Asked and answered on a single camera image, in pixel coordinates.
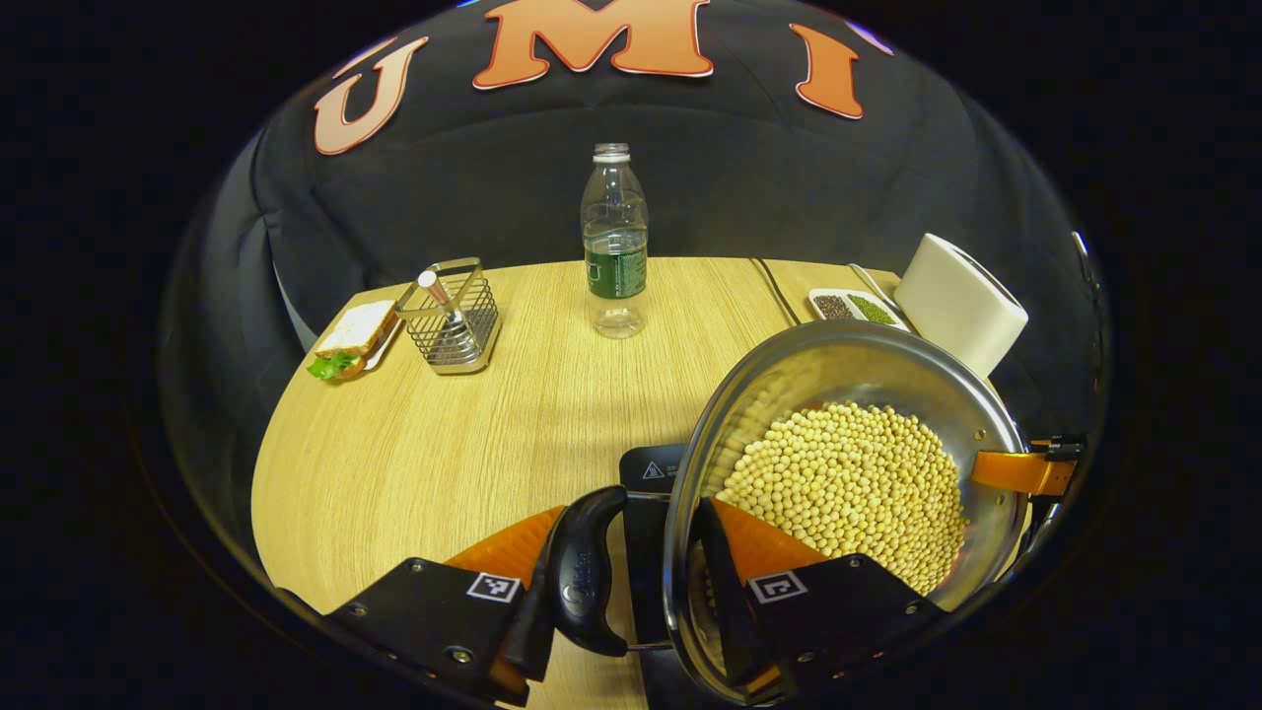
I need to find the black induction cooktop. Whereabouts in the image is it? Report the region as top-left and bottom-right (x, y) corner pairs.
(619, 444), (736, 710)

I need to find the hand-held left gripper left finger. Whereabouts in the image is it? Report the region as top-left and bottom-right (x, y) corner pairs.
(320, 505), (568, 709)

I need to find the metal wire basket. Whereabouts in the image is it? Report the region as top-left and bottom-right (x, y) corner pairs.
(395, 257), (502, 377)

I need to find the clear plastic water bottle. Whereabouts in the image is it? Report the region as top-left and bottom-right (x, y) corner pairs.
(580, 143), (650, 340)

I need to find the white toaster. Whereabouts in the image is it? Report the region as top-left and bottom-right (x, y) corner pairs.
(893, 233), (1029, 379)

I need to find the black backdrop cloth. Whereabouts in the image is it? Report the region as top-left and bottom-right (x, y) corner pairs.
(158, 0), (1115, 553)

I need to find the stainless steel pot black handle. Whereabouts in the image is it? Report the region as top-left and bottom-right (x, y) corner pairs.
(547, 319), (1034, 706)

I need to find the sandwich with lettuce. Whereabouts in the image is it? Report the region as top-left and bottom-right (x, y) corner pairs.
(306, 300), (400, 383)

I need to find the black cable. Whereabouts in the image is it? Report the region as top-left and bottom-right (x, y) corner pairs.
(751, 258), (802, 328)

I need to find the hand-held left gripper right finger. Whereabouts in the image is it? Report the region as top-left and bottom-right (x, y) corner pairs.
(695, 496), (949, 703)

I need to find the white divided bean dish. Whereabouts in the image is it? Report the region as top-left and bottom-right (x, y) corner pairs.
(808, 287), (910, 332)

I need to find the pile of soybeans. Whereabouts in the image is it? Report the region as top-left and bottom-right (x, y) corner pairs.
(715, 401), (972, 598)

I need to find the pink striped stick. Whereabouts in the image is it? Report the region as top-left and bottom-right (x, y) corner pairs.
(417, 270), (470, 341)

